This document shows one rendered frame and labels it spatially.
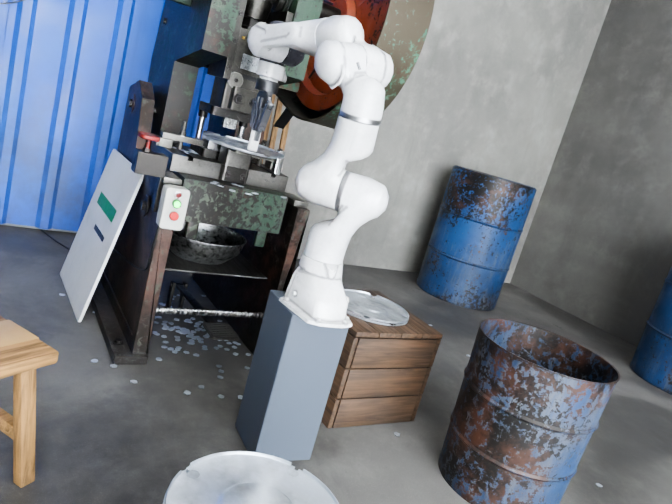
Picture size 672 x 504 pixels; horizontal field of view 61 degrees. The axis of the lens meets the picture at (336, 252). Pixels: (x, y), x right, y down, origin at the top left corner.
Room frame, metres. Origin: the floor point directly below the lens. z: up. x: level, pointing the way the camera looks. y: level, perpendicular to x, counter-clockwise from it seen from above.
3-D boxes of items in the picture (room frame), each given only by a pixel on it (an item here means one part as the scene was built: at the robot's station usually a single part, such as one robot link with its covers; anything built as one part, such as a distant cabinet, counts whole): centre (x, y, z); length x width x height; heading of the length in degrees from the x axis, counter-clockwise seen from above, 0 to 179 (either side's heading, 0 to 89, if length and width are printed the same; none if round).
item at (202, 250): (2.16, 0.52, 0.36); 0.34 x 0.34 x 0.10
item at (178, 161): (2.16, 0.52, 0.68); 0.45 x 0.30 x 0.06; 124
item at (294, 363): (1.52, 0.03, 0.23); 0.18 x 0.18 x 0.45; 30
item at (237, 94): (2.12, 0.50, 1.04); 0.17 x 0.15 x 0.30; 34
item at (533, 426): (1.65, -0.69, 0.24); 0.42 x 0.42 x 0.48
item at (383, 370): (1.96, -0.17, 0.18); 0.40 x 0.38 x 0.35; 35
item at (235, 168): (2.01, 0.42, 0.72); 0.25 x 0.14 x 0.14; 34
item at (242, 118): (2.16, 0.52, 0.86); 0.20 x 0.16 x 0.05; 124
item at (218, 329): (2.05, 0.44, 0.14); 0.59 x 0.10 x 0.05; 34
